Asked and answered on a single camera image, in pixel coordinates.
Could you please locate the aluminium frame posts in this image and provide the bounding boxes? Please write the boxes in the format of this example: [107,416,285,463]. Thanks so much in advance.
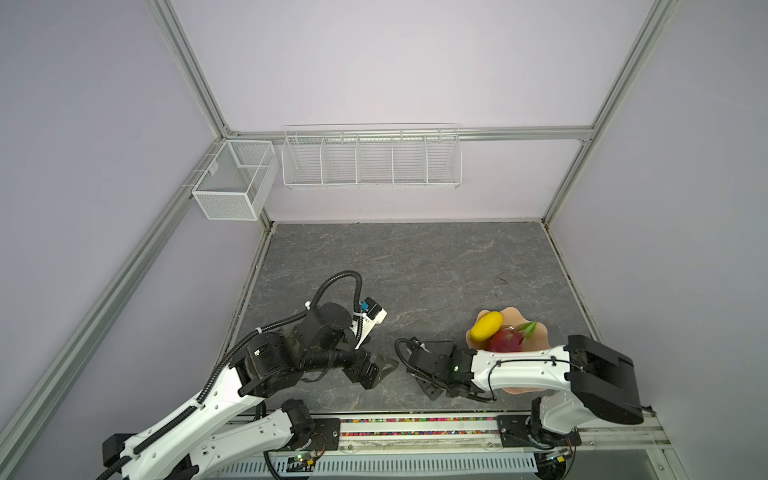
[1,1,679,479]

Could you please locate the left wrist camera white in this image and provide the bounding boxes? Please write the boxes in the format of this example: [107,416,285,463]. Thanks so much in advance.
[352,297,387,348]

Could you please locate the pink dragon fruit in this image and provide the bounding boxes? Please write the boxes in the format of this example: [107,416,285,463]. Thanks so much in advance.
[485,322,538,353]

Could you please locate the small white mesh basket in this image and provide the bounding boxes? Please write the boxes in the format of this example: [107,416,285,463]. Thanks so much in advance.
[192,140,279,221]

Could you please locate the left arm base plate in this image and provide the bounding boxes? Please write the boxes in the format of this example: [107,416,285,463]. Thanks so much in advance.
[280,417,341,451]

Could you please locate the long white wire basket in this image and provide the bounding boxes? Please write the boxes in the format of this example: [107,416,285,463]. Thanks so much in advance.
[282,123,463,189]

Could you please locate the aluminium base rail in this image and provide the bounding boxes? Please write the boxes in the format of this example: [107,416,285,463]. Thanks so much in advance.
[221,409,670,460]

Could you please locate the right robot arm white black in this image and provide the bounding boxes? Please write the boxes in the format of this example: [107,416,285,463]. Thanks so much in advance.
[394,335,645,450]

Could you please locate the yellow fake mango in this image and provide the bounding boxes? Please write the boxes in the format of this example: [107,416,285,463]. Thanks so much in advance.
[467,311,504,343]

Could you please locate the beige wavy fruit bowl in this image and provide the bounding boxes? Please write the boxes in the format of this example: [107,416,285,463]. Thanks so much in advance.
[466,306,551,395]

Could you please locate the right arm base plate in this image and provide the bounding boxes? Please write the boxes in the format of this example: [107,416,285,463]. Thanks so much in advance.
[496,414,582,450]

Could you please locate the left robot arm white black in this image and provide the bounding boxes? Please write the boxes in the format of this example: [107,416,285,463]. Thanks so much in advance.
[99,270,398,479]

